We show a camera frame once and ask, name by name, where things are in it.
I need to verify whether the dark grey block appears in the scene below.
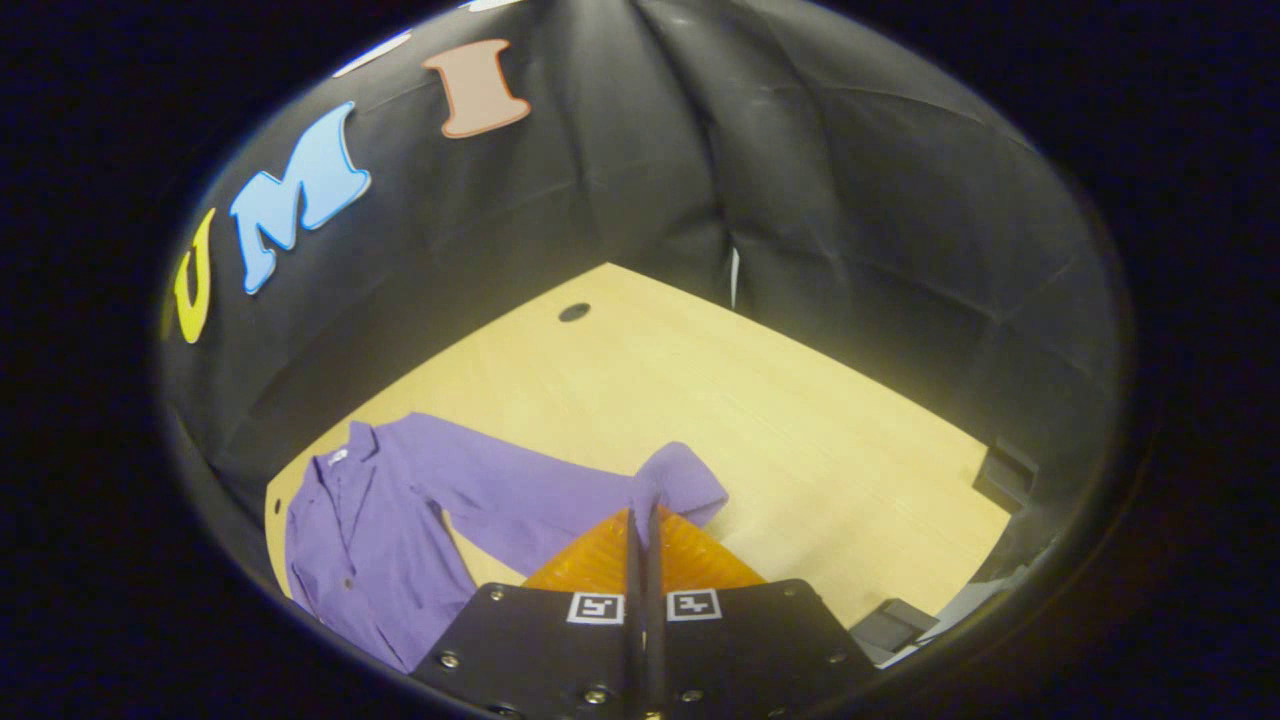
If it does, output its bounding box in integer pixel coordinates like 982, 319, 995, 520
850, 598, 941, 666
973, 438, 1041, 516

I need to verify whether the purple button shirt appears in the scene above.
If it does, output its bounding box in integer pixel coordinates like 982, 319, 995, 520
283, 412, 731, 674

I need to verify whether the black backdrop cloth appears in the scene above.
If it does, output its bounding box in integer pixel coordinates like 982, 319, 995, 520
160, 0, 1121, 601

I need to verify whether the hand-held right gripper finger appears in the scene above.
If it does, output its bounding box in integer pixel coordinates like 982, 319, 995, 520
645, 500, 881, 720
410, 505, 646, 720

